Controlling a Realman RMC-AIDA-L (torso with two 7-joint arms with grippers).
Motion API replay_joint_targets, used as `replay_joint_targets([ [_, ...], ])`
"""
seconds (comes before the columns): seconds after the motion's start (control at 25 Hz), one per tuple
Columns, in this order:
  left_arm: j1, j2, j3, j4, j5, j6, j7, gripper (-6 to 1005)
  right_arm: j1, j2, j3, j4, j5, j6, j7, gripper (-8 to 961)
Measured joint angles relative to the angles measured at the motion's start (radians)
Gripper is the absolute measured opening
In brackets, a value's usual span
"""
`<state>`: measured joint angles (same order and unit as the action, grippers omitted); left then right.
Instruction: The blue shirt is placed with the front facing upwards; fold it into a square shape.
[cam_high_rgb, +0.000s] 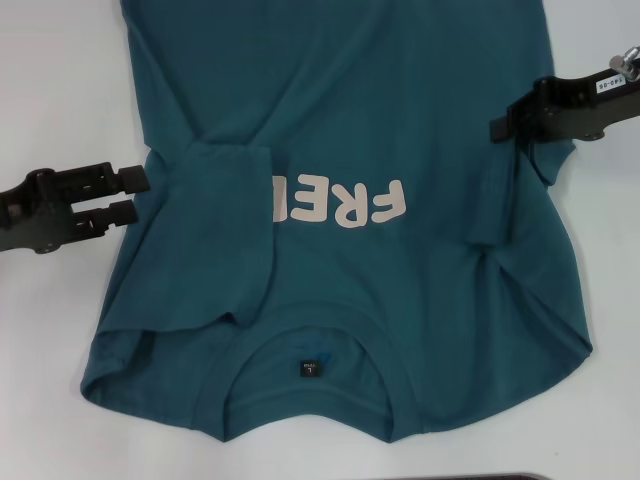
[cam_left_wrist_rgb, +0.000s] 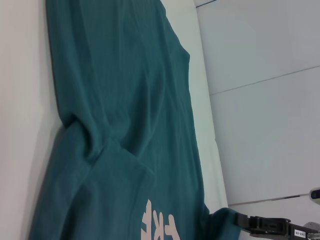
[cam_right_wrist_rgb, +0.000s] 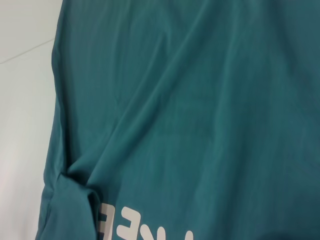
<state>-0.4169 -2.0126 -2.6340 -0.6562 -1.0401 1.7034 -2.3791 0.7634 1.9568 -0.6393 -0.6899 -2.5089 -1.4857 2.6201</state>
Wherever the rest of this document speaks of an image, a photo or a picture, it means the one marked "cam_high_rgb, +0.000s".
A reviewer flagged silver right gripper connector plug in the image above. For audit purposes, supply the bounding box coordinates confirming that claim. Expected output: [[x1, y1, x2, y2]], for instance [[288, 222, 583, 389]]
[[608, 45, 640, 82]]

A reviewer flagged teal t-shirt with FREE print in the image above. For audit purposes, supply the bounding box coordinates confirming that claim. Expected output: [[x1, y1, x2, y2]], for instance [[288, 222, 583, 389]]
[[79, 0, 597, 446]]

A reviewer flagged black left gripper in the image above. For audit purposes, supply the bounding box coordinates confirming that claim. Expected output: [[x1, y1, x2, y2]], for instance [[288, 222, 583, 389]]
[[0, 160, 150, 257]]

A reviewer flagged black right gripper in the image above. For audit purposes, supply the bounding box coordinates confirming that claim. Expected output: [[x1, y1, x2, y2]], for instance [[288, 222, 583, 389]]
[[490, 64, 640, 147]]

